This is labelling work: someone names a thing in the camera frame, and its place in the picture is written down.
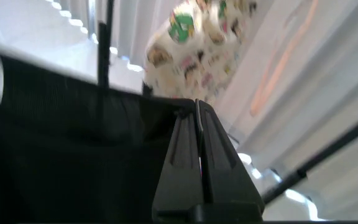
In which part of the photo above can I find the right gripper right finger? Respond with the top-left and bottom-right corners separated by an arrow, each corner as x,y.
196,99 -> 265,222

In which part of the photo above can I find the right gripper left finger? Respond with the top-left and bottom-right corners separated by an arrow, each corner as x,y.
152,99 -> 204,222

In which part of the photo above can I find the black garment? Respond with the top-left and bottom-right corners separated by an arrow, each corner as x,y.
0,51 -> 195,223

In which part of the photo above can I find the pink clothes hanger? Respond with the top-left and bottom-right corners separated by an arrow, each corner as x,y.
249,0 -> 319,118

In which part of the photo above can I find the cream printed garment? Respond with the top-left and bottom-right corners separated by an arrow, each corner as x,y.
144,0 -> 259,105

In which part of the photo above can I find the black clothes rack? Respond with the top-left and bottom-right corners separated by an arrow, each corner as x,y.
97,0 -> 358,205

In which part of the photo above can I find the white curtain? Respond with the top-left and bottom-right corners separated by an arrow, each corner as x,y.
53,0 -> 358,222

